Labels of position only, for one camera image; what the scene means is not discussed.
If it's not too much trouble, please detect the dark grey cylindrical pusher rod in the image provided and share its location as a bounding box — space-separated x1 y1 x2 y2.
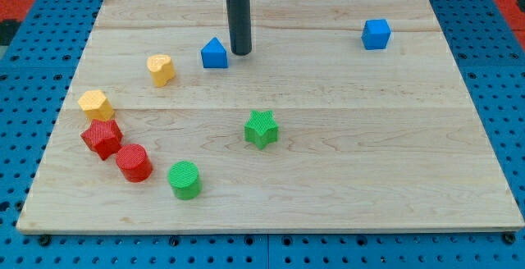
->
226 0 252 56

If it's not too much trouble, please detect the blue triangle block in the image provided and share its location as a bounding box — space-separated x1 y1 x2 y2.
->
201 37 228 68

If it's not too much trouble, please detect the yellow heart block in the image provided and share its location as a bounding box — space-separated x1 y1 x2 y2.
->
147 54 176 87

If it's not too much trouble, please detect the green star block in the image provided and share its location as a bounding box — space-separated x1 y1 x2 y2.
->
244 110 279 149

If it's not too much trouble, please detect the blue cube block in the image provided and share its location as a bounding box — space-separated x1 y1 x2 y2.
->
361 19 391 50

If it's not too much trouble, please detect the light wooden board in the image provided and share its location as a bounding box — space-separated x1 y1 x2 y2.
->
17 0 524 235

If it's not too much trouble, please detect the yellow hexagon block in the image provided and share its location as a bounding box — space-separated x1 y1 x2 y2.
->
78 90 114 121

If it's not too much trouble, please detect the green cylinder block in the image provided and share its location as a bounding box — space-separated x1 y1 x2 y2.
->
167 161 202 200

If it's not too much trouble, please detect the red cylinder block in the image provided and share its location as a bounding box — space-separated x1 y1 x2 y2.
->
116 144 153 183

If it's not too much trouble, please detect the red star block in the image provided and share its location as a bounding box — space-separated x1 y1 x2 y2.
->
80 119 123 161

